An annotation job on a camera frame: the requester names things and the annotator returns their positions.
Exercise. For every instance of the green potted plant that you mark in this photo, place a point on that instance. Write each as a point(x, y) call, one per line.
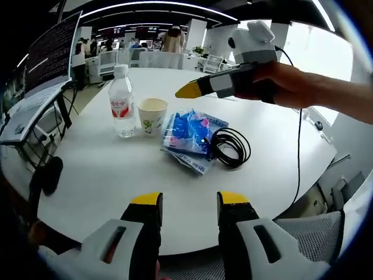
point(198, 50)

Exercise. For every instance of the person's right hand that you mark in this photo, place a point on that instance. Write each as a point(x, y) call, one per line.
point(282, 84)

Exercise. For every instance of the clear plastic water bottle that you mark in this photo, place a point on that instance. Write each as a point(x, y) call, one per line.
point(121, 102)

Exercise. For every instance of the white table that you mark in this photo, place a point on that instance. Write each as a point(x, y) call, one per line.
point(116, 181)

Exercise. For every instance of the white paper cup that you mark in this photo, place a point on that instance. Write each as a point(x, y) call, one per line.
point(151, 119)

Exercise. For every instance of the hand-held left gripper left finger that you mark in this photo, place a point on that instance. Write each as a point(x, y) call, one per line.
point(96, 256)

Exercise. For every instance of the grey mesh office chair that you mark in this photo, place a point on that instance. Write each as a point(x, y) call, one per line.
point(309, 233)

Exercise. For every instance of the black laptop stand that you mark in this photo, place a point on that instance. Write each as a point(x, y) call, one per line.
point(65, 113)

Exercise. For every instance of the clear packet light blue mask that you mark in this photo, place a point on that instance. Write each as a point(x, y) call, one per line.
point(189, 163)

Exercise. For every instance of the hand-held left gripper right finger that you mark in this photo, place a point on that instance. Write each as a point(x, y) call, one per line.
point(291, 256)

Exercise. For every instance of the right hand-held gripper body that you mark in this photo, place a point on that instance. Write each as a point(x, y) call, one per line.
point(253, 46)

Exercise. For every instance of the blue tissue packet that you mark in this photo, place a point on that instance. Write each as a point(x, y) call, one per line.
point(189, 128)

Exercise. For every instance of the open laptop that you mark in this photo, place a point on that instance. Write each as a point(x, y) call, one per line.
point(49, 58)

